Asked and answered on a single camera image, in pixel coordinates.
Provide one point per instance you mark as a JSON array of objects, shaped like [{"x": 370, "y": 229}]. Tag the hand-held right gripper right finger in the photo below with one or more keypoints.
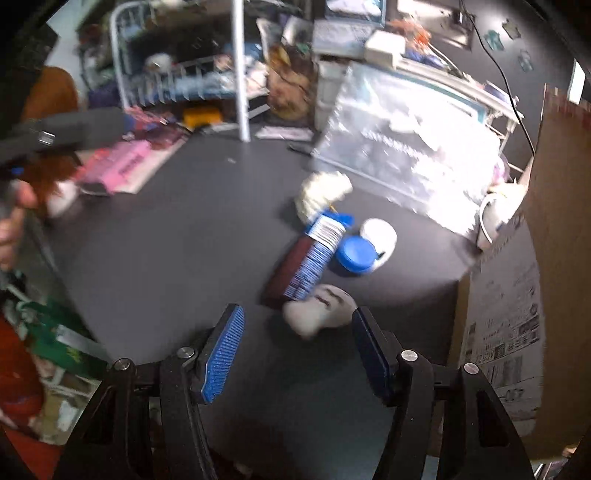
[{"x": 373, "y": 360}]

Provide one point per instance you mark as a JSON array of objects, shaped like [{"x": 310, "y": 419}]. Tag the person's left hand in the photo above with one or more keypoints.
[{"x": 11, "y": 230}]

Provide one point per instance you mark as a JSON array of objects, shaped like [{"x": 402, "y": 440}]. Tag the white round appliance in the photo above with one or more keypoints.
[{"x": 490, "y": 221}]

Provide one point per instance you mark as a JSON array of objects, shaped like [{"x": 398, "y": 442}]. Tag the white metal pole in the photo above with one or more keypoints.
[{"x": 241, "y": 69}]

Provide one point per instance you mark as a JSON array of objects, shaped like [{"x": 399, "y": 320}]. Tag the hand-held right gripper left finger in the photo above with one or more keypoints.
[{"x": 222, "y": 353}]

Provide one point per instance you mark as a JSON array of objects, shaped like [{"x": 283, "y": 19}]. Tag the green printed bag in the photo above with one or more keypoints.
[{"x": 55, "y": 334}]

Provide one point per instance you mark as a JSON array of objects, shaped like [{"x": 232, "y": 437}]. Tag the orange plush toy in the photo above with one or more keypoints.
[{"x": 51, "y": 120}]

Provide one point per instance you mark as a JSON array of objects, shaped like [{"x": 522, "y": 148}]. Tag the white plastic box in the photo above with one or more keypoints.
[{"x": 385, "y": 46}]

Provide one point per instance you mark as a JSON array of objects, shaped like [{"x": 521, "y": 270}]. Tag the pink box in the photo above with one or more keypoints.
[{"x": 121, "y": 162}]

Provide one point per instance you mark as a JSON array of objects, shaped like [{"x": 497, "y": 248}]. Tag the large clear plastic bag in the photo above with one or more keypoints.
[{"x": 406, "y": 159}]

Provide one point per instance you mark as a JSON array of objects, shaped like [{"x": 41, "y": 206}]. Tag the red cloth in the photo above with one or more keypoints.
[{"x": 16, "y": 374}]

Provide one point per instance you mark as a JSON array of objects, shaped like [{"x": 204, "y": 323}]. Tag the white plush glove toy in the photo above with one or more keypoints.
[{"x": 319, "y": 310}]

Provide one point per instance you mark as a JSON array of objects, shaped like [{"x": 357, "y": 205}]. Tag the white rounded plush toy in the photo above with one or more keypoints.
[{"x": 381, "y": 235}]

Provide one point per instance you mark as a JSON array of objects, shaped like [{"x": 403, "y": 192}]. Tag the cream crumpled cloth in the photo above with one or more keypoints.
[{"x": 321, "y": 190}]

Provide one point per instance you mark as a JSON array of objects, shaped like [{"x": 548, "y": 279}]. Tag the blue label canister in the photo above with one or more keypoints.
[{"x": 305, "y": 257}]

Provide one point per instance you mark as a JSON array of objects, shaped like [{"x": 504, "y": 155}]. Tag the blue round lid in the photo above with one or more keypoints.
[{"x": 355, "y": 254}]

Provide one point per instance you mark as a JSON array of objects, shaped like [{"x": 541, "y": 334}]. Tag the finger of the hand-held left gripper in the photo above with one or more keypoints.
[{"x": 78, "y": 129}]

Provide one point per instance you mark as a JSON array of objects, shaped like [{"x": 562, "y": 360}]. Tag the brown plush toy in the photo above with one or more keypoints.
[{"x": 291, "y": 85}]

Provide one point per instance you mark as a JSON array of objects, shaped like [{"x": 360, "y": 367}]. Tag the yellow case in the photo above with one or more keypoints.
[{"x": 201, "y": 116}]

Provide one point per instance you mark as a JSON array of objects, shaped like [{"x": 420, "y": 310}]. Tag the cardboard box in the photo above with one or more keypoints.
[{"x": 512, "y": 277}]

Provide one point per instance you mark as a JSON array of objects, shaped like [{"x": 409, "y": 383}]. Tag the white paper sheet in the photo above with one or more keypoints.
[{"x": 282, "y": 134}]

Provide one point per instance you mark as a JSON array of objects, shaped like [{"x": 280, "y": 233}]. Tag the black pen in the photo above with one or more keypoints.
[{"x": 300, "y": 148}]

